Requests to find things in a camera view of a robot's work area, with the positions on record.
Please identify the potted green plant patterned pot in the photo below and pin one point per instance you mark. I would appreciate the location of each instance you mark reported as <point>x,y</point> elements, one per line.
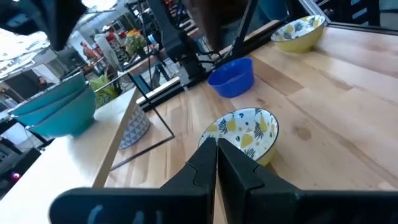
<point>136,127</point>

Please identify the purple plastic mini bowl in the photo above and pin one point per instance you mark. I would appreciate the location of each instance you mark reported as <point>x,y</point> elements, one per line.
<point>231,81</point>

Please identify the person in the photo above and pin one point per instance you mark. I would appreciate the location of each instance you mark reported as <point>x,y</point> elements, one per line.
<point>88,52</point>
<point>43,83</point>

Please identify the teal bowl with patterned inside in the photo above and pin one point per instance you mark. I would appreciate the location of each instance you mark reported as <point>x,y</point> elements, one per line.
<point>68,119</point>
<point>46,112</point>
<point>56,95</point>

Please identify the wooden shelf riser metal legs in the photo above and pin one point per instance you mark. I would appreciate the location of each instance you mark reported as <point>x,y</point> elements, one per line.
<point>62,165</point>

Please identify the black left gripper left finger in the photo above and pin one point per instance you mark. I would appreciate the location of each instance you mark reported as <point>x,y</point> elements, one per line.
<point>186,202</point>

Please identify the black device with red light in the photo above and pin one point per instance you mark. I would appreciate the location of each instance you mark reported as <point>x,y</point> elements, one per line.
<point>15,175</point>

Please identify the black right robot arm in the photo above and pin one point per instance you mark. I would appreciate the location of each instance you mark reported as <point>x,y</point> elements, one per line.
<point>174,40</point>

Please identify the yellow bowl with pear print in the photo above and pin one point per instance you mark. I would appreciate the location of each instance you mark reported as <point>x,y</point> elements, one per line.
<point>298,40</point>
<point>245,127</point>

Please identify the background plant with orange flowers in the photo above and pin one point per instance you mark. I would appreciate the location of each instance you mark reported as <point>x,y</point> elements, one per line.
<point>135,42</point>

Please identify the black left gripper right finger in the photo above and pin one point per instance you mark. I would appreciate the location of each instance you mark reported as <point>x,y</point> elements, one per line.
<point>264,205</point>

